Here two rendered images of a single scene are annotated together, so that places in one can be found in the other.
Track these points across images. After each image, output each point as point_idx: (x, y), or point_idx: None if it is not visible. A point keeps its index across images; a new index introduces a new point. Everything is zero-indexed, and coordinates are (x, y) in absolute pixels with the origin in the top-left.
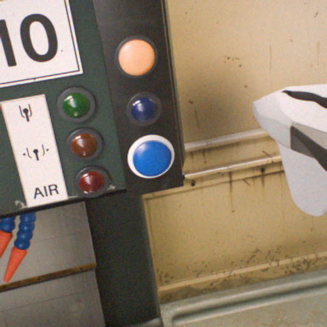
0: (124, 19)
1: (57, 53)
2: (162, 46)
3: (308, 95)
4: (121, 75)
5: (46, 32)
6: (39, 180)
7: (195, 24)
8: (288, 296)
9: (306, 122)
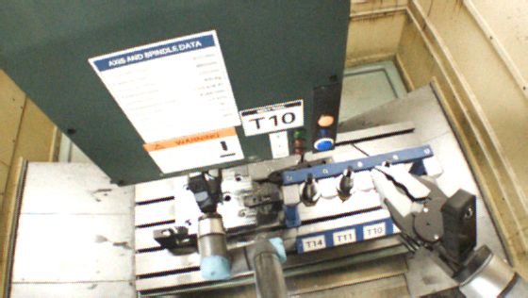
0: (323, 110)
1: (294, 121)
2: (337, 116)
3: (391, 176)
4: (318, 124)
5: (291, 116)
6: (279, 152)
7: None
8: (352, 75)
9: (389, 198)
